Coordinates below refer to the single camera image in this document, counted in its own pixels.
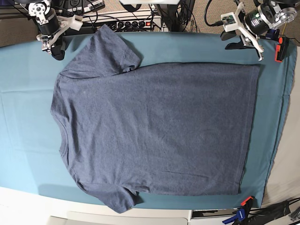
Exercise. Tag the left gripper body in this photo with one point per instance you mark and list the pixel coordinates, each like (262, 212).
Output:
(258, 21)

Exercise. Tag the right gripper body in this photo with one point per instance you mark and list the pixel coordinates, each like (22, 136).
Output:
(51, 30)

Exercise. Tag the blue-grey T-shirt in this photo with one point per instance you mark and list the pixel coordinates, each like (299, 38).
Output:
(168, 129)

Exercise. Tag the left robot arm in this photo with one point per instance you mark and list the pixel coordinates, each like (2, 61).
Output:
(285, 13)

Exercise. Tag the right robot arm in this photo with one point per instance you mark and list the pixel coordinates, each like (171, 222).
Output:
(38, 8)

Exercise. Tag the orange black clamp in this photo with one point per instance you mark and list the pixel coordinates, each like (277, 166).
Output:
(281, 49)

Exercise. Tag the white power strip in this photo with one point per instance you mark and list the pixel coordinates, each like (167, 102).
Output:
(134, 26)

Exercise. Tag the teal table cloth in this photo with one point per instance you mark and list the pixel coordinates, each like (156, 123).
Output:
(30, 138)

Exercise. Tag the blue orange clamp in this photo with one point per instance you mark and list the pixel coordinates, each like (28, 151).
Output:
(241, 213)

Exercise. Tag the white foam board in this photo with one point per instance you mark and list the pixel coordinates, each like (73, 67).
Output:
(133, 217)

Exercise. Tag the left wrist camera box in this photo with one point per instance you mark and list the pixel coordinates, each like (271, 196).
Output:
(229, 22)

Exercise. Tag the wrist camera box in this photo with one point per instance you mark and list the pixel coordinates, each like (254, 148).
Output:
(229, 22)
(76, 22)

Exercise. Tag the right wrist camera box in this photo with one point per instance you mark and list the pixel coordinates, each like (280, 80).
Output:
(76, 22)

